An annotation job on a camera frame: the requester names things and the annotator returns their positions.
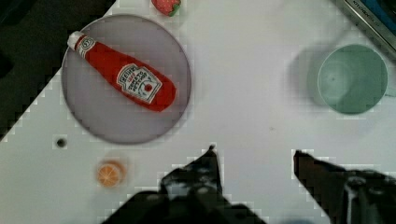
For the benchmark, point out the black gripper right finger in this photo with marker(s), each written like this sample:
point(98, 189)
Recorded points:
point(347, 196)

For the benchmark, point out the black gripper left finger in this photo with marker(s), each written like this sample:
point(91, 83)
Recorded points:
point(188, 195)

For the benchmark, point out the toy orange slice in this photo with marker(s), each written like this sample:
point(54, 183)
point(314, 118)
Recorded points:
point(110, 174)

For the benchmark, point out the green plastic cup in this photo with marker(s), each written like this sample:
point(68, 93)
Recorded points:
point(350, 80)

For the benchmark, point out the grey round plate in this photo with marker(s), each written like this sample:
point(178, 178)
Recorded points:
point(102, 110)

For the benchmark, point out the red ketchup bottle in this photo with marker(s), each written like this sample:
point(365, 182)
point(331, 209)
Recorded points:
point(138, 81)

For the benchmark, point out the blue box with metal edge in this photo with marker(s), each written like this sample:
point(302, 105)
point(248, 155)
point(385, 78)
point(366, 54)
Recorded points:
point(376, 18)

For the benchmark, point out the toy strawberry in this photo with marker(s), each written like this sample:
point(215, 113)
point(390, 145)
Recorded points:
point(167, 7)

